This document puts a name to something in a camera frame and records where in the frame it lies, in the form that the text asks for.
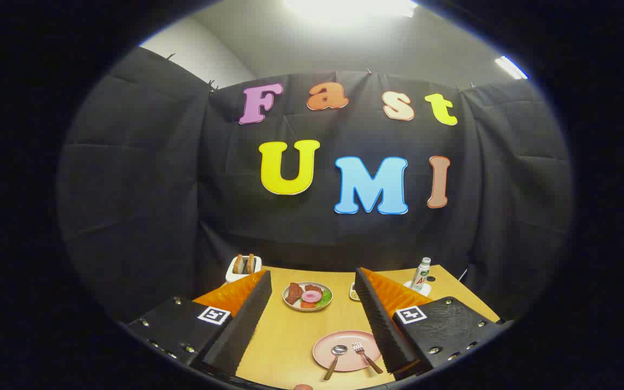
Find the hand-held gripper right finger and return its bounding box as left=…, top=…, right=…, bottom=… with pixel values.
left=354, top=267, right=508, bottom=380

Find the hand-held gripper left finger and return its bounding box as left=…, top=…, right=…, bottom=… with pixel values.
left=126, top=270, right=272, bottom=377

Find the wooden-handled metal fork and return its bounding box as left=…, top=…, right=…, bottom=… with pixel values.
left=352, top=342, right=384, bottom=375

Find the wooden-handled metal spoon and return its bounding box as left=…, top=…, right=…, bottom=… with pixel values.
left=323, top=345, right=348, bottom=381

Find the grey oval food plate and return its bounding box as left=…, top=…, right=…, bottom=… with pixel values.
left=282, top=281, right=334, bottom=312

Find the white toaster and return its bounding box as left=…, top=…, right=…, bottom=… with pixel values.
left=225, top=255, right=263, bottom=283

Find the pink round plate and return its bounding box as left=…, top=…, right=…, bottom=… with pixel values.
left=312, top=330, right=383, bottom=373

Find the white square coaster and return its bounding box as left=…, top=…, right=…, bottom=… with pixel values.
left=403, top=280, right=432, bottom=297

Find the white bottle with green cap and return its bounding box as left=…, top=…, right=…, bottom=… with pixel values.
left=411, top=257, right=432, bottom=291

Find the small ceiling light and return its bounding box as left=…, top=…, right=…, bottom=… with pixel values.
left=495, top=55, right=529, bottom=80

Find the large ceiling light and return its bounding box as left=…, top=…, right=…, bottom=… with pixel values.
left=285, top=0, right=418, bottom=20

